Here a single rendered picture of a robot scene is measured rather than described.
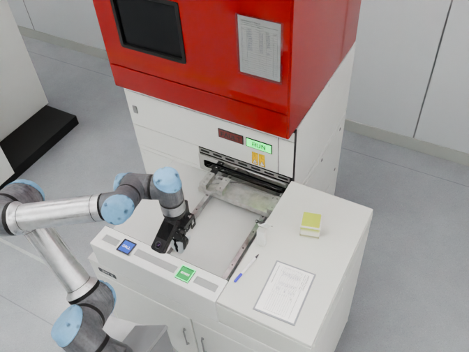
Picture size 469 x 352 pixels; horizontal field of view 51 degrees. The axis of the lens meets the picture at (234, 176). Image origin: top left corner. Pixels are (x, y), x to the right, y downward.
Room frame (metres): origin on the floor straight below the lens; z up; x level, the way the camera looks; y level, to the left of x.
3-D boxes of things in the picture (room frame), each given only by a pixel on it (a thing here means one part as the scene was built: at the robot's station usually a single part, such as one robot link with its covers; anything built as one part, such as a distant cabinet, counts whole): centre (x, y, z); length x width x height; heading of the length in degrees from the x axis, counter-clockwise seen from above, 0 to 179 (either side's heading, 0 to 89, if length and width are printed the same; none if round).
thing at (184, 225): (0.99, 0.19, 1.25); 0.09 x 0.08 x 0.12; 148
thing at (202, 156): (1.50, -0.04, 0.89); 0.44 x 0.02 x 0.10; 58
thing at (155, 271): (1.03, 0.31, 0.89); 0.55 x 0.09 x 0.14; 58
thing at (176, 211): (0.98, 0.20, 1.33); 0.08 x 0.08 x 0.05
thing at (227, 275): (1.18, -0.04, 0.84); 0.50 x 0.02 x 0.03; 148
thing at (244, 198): (1.40, -0.01, 0.87); 0.36 x 0.08 x 0.03; 58
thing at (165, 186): (0.98, 0.20, 1.41); 0.09 x 0.08 x 0.11; 80
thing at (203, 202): (1.32, 0.19, 0.84); 0.50 x 0.02 x 0.03; 148
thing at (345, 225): (1.02, -0.22, 0.89); 0.62 x 0.35 x 0.14; 148
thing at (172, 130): (1.60, 0.11, 1.02); 0.82 x 0.03 x 0.40; 58
